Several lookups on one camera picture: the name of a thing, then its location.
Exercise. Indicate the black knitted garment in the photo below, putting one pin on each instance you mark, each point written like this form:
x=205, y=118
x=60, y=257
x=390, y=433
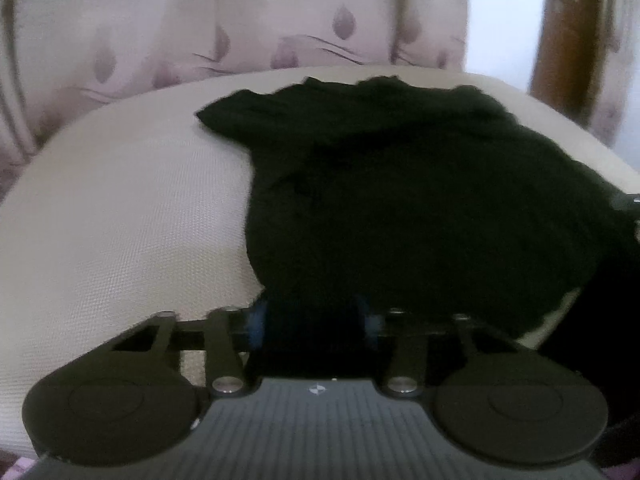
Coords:
x=400, y=185

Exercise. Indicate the pink leaf-print curtain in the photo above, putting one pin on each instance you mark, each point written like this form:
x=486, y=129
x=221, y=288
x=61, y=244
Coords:
x=125, y=35

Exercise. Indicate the beige woven table cover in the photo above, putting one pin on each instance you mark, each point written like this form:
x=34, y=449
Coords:
x=125, y=210

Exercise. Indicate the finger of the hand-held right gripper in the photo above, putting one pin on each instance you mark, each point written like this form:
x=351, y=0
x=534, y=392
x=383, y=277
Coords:
x=629, y=202

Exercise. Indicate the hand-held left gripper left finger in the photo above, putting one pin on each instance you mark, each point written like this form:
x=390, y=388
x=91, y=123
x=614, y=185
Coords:
x=257, y=327

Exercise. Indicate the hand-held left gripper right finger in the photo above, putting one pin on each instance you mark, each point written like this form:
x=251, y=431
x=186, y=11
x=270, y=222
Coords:
x=369, y=327

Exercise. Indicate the brown wooden post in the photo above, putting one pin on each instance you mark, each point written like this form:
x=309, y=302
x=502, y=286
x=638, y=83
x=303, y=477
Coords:
x=570, y=35

